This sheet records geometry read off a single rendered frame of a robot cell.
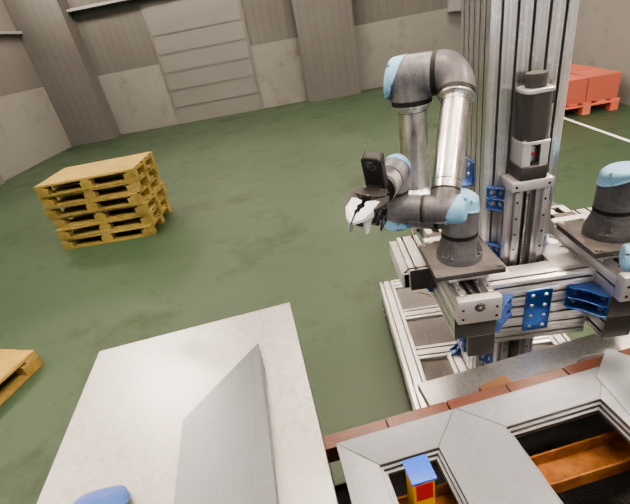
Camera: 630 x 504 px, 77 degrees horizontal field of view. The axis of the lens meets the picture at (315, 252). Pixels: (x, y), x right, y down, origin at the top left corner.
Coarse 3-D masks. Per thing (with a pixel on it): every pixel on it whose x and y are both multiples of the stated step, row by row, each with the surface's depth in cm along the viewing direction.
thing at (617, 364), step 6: (624, 354) 113; (606, 360) 112; (612, 360) 112; (618, 360) 111; (624, 360) 111; (600, 366) 111; (606, 366) 110; (612, 366) 110; (618, 366) 110; (624, 366) 109; (600, 372) 109; (606, 372) 109; (612, 372) 108; (618, 372) 108
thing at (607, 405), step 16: (608, 400) 102; (544, 416) 101; (560, 416) 102; (576, 416) 102; (608, 416) 100; (624, 416) 98; (512, 432) 101; (528, 432) 101; (624, 432) 96; (384, 464) 98; (400, 464) 98; (448, 480) 93; (464, 496) 88
